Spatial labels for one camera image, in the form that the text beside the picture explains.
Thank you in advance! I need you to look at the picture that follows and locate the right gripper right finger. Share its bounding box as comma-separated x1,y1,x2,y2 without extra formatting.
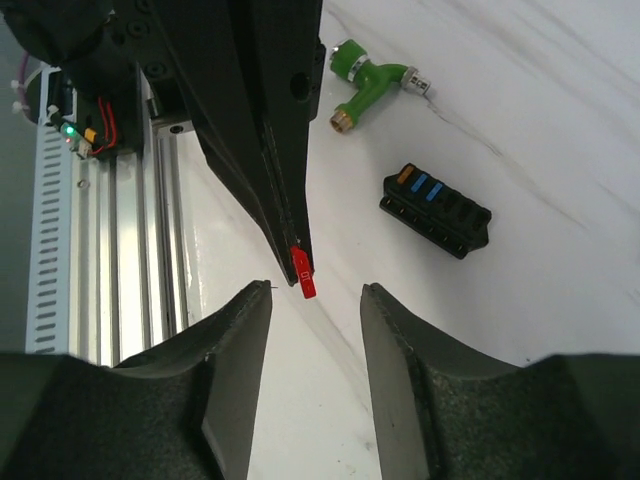
360,284,639,479

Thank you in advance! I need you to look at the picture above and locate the red blade fuse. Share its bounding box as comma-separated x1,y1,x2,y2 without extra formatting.
290,245,317,299

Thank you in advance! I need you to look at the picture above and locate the orange blade fuse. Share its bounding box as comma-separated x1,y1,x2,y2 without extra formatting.
397,165,415,184

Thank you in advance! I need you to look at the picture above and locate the aluminium rail base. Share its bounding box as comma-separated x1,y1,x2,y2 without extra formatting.
69,69,206,369

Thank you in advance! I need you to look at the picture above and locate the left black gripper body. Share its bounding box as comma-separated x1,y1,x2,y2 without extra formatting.
1,1,144,150

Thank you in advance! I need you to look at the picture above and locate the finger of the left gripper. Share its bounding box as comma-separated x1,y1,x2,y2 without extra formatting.
248,1,322,276
133,1,278,262

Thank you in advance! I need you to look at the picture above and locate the green plastic tap fitting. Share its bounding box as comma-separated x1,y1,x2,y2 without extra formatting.
329,39,431,134

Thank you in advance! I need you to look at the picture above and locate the black fuse box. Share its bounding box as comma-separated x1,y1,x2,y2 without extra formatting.
379,163,492,260

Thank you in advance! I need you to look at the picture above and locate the white slotted cable duct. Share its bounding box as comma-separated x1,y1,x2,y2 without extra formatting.
25,67,72,354

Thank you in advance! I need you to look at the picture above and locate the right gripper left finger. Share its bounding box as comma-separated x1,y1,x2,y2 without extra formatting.
1,281,272,479

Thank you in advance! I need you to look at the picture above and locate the blue blade fuse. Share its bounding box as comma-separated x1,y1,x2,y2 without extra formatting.
425,182,443,202
411,173,429,193

